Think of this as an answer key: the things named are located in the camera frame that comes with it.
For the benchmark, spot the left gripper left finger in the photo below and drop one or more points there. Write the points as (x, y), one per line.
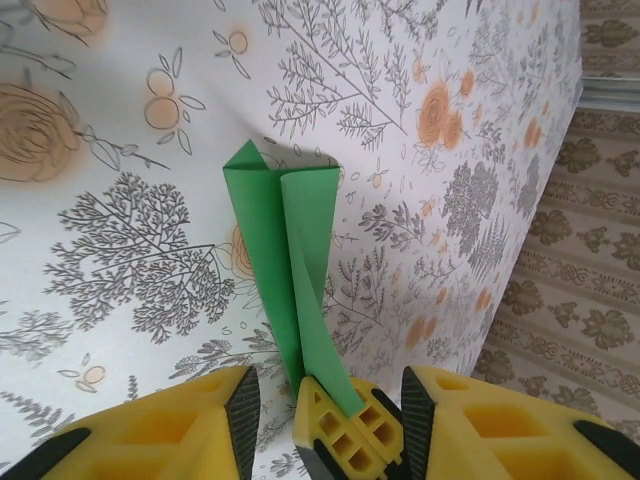
(150, 440)

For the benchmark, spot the floral patterned table cover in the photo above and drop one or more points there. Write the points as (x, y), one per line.
(125, 250)

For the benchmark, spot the green square paper sheet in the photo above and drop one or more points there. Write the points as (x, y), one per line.
(265, 240)

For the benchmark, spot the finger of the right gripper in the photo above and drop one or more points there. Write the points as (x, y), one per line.
(337, 442)
(377, 420)

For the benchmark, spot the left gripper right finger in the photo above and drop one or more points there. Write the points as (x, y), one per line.
(510, 435)

